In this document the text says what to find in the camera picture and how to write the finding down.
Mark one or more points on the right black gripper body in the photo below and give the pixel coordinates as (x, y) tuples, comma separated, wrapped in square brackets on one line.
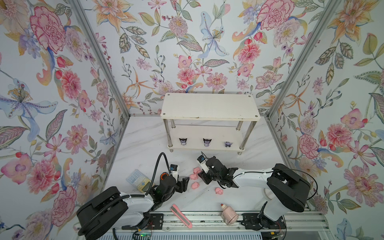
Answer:
[(208, 177)]

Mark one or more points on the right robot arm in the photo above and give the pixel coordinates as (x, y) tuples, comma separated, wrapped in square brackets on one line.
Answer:
[(291, 190)]

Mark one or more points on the orange black tape measure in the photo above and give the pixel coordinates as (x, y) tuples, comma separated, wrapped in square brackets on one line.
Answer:
[(164, 176)]

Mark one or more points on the pink pig toy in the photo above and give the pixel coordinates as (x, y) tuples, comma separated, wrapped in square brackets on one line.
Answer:
[(219, 191)]

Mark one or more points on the pink glue bottle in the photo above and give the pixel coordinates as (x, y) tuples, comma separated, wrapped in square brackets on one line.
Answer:
[(229, 215)]

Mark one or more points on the pink toy cluster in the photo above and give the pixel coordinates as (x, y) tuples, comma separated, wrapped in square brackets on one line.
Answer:
[(195, 175)]

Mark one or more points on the small pink toy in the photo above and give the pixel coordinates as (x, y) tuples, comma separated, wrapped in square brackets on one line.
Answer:
[(195, 185)]

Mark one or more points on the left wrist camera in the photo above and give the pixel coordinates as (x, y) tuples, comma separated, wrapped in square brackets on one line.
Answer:
[(174, 171)]

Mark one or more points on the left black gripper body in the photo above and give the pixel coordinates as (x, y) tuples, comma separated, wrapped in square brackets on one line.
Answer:
[(174, 189)]

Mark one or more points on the pink utility knife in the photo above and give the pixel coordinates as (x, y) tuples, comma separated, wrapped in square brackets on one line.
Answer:
[(176, 211)]

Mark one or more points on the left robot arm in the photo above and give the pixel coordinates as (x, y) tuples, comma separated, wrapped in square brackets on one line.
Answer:
[(114, 209)]

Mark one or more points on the Kuromi figure black purple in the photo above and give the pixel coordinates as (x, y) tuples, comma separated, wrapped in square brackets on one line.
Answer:
[(183, 141)]

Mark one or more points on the white two-tier shelf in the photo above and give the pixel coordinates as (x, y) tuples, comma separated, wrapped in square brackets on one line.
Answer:
[(241, 109)]

